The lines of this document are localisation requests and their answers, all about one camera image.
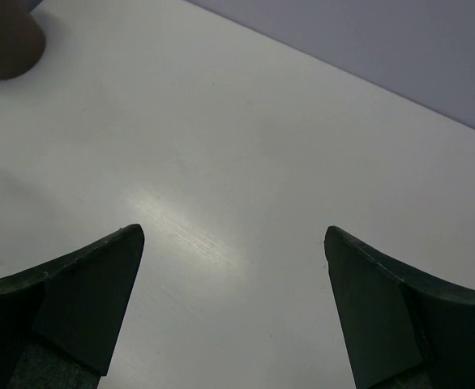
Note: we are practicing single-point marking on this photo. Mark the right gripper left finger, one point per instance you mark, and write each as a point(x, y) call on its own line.
point(60, 320)

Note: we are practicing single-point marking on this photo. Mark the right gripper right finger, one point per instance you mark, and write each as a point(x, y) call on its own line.
point(403, 328)

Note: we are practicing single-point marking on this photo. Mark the brown round waste bin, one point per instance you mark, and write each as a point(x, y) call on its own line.
point(22, 40)

